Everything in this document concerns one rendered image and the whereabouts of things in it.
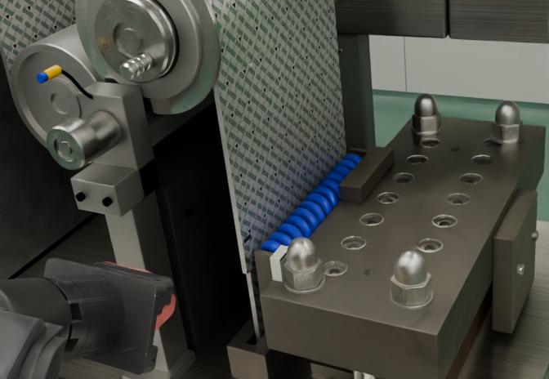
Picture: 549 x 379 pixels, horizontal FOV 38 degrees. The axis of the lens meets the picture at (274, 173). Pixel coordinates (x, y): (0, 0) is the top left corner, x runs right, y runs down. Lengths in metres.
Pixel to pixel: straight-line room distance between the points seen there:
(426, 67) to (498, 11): 2.69
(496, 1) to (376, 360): 0.42
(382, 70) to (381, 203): 2.86
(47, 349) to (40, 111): 0.41
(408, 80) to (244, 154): 2.94
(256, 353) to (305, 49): 0.30
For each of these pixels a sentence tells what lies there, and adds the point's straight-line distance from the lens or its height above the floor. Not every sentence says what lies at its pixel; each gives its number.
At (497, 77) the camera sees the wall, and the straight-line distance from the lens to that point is 3.51.
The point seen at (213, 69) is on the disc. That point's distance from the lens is 0.66.
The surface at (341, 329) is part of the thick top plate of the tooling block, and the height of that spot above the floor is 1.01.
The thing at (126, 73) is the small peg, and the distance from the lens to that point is 0.65.
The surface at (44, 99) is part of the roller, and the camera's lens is 0.80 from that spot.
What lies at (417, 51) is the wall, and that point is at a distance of 3.57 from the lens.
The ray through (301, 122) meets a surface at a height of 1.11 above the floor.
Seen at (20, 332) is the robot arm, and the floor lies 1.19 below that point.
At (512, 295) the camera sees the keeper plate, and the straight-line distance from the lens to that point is 0.81.
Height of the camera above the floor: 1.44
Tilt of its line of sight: 27 degrees down
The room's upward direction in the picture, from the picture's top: 7 degrees counter-clockwise
